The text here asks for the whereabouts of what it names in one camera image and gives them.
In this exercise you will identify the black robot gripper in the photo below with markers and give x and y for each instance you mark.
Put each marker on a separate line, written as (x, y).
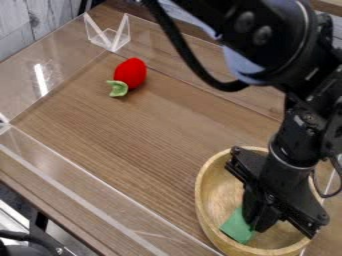
(276, 191)

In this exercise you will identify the green rectangular block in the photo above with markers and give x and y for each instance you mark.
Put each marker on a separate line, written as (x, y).
(235, 227)

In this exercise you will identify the brown wooden bowl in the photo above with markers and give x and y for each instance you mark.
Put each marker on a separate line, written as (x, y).
(218, 197)

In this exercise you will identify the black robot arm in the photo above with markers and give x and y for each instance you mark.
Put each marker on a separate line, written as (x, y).
(278, 44)

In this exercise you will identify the red plush strawberry toy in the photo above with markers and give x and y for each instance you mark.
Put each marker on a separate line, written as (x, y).
(129, 75)

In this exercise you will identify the black table leg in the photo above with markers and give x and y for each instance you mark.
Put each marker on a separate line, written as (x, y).
(37, 225)

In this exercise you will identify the clear acrylic corner bracket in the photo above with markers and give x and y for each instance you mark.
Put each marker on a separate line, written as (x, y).
(109, 39)

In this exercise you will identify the clear acrylic tray wall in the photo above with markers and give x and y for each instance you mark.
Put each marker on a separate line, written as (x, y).
(108, 163)

